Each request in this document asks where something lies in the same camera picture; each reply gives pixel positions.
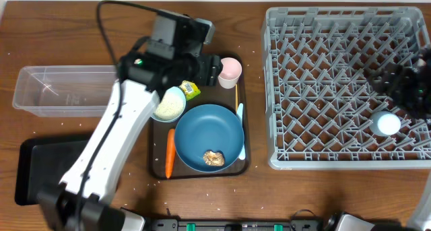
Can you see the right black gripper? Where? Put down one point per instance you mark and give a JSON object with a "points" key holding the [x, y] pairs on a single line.
{"points": [[397, 78]]}

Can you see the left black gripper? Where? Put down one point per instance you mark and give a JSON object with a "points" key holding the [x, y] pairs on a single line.
{"points": [[212, 69]]}

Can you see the light blue cup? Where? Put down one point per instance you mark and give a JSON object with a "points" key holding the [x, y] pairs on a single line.
{"points": [[385, 123]]}

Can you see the pink cup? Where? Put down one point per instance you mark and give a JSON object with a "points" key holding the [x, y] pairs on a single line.
{"points": [[231, 71]]}

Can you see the dark blue plate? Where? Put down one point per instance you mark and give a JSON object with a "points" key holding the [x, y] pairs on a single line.
{"points": [[208, 127]]}

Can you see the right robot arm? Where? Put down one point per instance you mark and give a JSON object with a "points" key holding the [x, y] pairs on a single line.
{"points": [[420, 220]]}

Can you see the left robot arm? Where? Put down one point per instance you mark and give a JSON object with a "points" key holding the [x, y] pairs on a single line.
{"points": [[155, 63]]}

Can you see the grey plastic dishwasher rack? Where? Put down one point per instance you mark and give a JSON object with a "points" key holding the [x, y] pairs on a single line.
{"points": [[318, 103]]}

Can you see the black waste tray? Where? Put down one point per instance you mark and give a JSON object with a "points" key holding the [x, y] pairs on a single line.
{"points": [[71, 164]]}

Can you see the green snack wrapper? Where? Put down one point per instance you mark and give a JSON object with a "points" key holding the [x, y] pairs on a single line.
{"points": [[189, 89]]}

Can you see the light blue rice bowl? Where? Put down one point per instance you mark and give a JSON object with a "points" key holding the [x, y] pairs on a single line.
{"points": [[171, 107]]}

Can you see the wooden chopstick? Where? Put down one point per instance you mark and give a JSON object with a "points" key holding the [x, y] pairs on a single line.
{"points": [[236, 97]]}

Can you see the light blue plastic knife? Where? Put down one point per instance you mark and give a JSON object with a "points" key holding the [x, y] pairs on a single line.
{"points": [[239, 114]]}

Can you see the orange carrot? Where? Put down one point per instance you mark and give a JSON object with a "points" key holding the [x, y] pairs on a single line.
{"points": [[170, 153]]}

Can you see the brown food scrap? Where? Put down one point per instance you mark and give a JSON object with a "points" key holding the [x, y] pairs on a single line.
{"points": [[213, 158]]}

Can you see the clear plastic bin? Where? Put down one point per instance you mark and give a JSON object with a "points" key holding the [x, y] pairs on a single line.
{"points": [[64, 91]]}

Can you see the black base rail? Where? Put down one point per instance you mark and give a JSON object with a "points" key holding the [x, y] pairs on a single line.
{"points": [[297, 222]]}

